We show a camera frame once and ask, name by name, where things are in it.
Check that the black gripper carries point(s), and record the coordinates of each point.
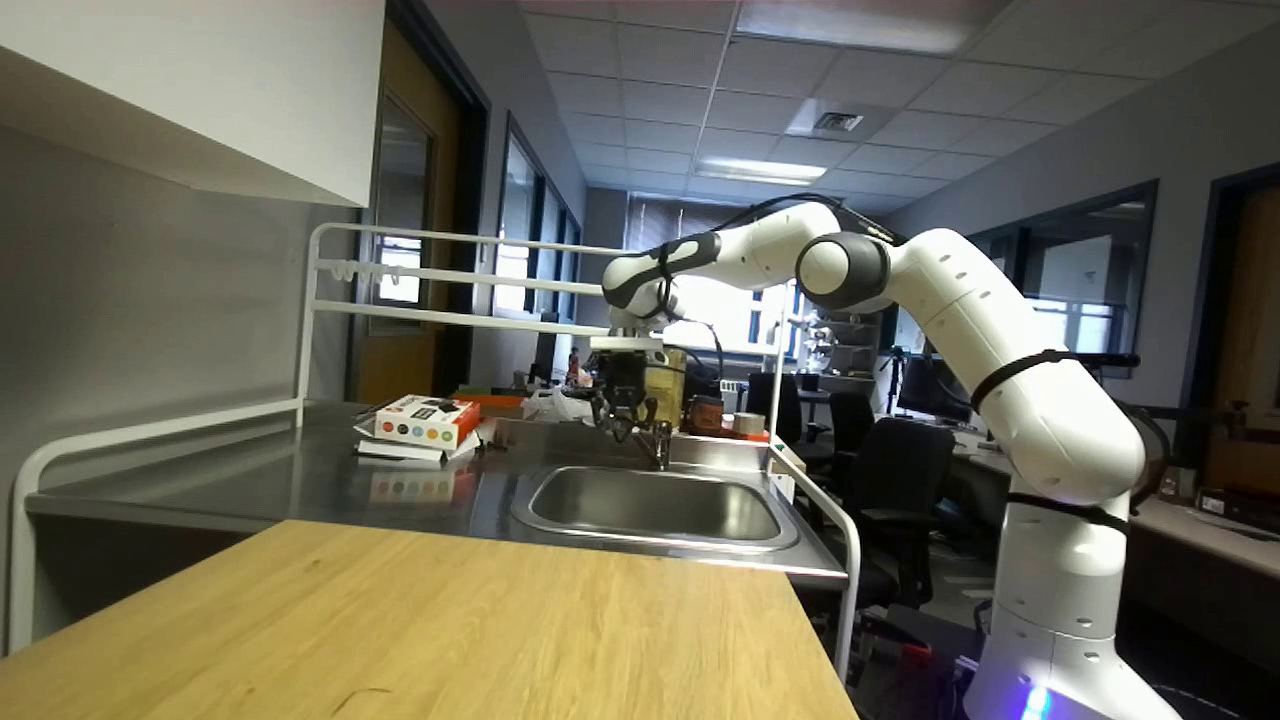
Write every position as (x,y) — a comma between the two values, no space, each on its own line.
(623,370)

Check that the small metal sink faucet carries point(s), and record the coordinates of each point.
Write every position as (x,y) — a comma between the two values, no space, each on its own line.
(656,449)

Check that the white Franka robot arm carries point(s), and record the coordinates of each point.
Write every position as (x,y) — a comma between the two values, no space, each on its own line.
(1040,403)

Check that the stainless steel sink counter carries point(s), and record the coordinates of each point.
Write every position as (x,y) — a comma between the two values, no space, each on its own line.
(401,485)

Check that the yellow bottle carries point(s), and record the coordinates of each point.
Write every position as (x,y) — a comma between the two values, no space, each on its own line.
(664,386)

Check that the white bag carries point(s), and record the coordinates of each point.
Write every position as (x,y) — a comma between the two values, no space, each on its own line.
(552,403)

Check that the orange object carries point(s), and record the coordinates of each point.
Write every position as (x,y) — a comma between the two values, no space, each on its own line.
(490,403)

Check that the colourful white box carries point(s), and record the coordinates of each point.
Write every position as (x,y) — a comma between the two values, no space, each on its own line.
(427,421)

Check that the white book stack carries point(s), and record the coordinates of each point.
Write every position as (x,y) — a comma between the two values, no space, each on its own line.
(401,449)

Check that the small ceiling light panel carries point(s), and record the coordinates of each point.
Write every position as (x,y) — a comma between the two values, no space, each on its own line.
(760,169)

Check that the black office chair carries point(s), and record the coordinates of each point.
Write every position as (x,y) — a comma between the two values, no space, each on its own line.
(898,501)

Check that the wooden door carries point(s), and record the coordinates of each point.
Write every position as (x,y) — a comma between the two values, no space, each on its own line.
(401,202)

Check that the ceiling air vent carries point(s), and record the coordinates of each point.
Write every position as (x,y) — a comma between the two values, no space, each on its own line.
(835,121)

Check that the large ceiling light panel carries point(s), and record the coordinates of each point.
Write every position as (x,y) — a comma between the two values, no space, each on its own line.
(864,23)

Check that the office desk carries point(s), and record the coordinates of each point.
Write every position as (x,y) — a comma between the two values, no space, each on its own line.
(1200,521)

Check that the white metal rail frame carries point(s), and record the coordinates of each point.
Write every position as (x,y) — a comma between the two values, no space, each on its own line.
(315,304)

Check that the white wall cabinet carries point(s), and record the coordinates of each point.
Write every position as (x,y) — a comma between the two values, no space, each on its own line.
(184,85)

